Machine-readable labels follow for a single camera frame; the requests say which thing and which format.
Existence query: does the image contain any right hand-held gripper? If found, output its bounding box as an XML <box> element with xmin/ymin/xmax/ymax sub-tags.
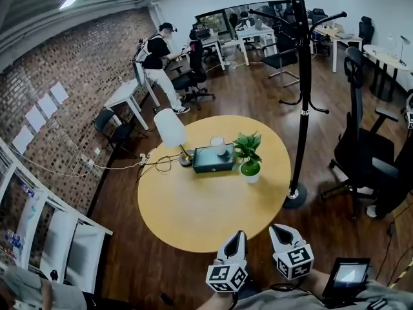
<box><xmin>268</xmin><ymin>223</ymin><xmax>315</xmax><ymax>282</ymax></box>

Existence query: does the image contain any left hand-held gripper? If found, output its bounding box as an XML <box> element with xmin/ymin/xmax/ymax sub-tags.
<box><xmin>206</xmin><ymin>231</ymin><xmax>249</xmax><ymax>293</ymax></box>

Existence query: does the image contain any green potted plant white pot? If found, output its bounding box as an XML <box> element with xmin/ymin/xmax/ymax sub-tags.
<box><xmin>231</xmin><ymin>131</ymin><xmax>263</xmax><ymax>184</ymax></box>

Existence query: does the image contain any person's left forearm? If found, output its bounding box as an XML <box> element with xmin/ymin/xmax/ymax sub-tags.
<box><xmin>196</xmin><ymin>289</ymin><xmax>234</xmax><ymax>310</ymax></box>

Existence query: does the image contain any person's right forearm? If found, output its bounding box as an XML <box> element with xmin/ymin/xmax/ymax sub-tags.
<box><xmin>298</xmin><ymin>269</ymin><xmax>330</xmax><ymax>300</ymax></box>

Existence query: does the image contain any person's grey shirt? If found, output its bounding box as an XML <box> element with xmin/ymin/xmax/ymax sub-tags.
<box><xmin>230</xmin><ymin>278</ymin><xmax>413</xmax><ymax>310</ymax></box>

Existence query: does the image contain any black tablet screen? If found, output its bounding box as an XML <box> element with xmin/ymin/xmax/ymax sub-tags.
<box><xmin>322</xmin><ymin>257</ymin><xmax>371</xmax><ymax>304</ymax></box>

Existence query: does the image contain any dark teal drawer box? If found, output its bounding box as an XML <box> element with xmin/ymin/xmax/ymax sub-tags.
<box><xmin>192</xmin><ymin>143</ymin><xmax>235</xmax><ymax>174</ymax></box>

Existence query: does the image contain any white cylinder speaker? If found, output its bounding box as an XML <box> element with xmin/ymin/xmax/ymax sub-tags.
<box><xmin>210</xmin><ymin>136</ymin><xmax>227</xmax><ymax>157</ymax></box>

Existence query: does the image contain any large black office chair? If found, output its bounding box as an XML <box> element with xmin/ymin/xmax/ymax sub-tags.
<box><xmin>321</xmin><ymin>46</ymin><xmax>401</xmax><ymax>221</ymax></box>

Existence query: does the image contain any white shade table lamp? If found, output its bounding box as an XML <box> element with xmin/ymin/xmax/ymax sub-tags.
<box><xmin>153</xmin><ymin>108</ymin><xmax>194</xmax><ymax>167</ymax></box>

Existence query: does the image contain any black coat rack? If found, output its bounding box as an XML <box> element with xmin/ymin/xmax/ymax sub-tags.
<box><xmin>248</xmin><ymin>0</ymin><xmax>348</xmax><ymax>210</ymax></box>

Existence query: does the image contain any black plastic chair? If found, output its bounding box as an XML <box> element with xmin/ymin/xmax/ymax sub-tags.
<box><xmin>94</xmin><ymin>108</ymin><xmax>148</xmax><ymax>158</ymax></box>

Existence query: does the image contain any white metal shelf rack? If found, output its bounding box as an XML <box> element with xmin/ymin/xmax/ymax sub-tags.
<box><xmin>0</xmin><ymin>136</ymin><xmax>114</xmax><ymax>287</ymax></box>

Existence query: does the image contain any black swivel office chair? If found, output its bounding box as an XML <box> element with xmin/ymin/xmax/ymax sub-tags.
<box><xmin>169</xmin><ymin>38</ymin><xmax>216</xmax><ymax>111</ymax></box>

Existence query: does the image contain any black cantilever chair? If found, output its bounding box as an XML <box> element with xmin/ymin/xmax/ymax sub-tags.
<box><xmin>260</xmin><ymin>30</ymin><xmax>301</xmax><ymax>88</ymax></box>

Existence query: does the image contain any small white square table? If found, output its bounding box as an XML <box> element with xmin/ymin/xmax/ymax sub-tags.
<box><xmin>103</xmin><ymin>77</ymin><xmax>161</xmax><ymax>131</ymax></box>

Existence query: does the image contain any white office desk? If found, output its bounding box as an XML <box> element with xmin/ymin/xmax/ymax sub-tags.
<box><xmin>234</xmin><ymin>23</ymin><xmax>278</xmax><ymax>67</ymax></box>
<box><xmin>192</xmin><ymin>34</ymin><xmax>227</xmax><ymax>72</ymax></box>

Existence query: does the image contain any round white table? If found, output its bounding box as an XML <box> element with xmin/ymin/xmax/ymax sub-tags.
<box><xmin>362</xmin><ymin>43</ymin><xmax>413</xmax><ymax>103</ymax></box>

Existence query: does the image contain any wooden top desk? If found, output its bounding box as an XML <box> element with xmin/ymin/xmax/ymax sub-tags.
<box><xmin>313</xmin><ymin>24</ymin><xmax>364</xmax><ymax>74</ymax></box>

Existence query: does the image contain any black high-back office chair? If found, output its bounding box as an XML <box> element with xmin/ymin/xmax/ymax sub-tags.
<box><xmin>358</xmin><ymin>15</ymin><xmax>376</xmax><ymax>53</ymax></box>

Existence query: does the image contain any slim black desk lamp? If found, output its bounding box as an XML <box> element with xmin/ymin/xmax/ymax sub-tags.
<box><xmin>398</xmin><ymin>34</ymin><xmax>409</xmax><ymax>67</ymax></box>

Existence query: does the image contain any dark window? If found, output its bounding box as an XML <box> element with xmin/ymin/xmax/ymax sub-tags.
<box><xmin>194</xmin><ymin>0</ymin><xmax>293</xmax><ymax>42</ymax></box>

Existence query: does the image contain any white paper sheet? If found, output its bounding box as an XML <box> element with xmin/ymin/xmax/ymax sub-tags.
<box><xmin>50</xmin><ymin>81</ymin><xmax>70</xmax><ymax>105</ymax></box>
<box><xmin>25</xmin><ymin>105</ymin><xmax>46</xmax><ymax>132</ymax></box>
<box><xmin>12</xmin><ymin>125</ymin><xmax>34</xmax><ymax>155</ymax></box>
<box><xmin>37</xmin><ymin>93</ymin><xmax>59</xmax><ymax>119</ymax></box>

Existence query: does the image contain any black lamp cable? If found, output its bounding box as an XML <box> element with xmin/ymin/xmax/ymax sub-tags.
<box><xmin>137</xmin><ymin>155</ymin><xmax>194</xmax><ymax>183</ymax></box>

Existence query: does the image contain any black floor cable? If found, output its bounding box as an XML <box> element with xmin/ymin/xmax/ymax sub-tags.
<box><xmin>385</xmin><ymin>201</ymin><xmax>413</xmax><ymax>273</ymax></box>

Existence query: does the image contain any white wall cable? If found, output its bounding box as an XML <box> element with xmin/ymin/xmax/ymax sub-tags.
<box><xmin>0</xmin><ymin>136</ymin><xmax>143</xmax><ymax>177</ymax></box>

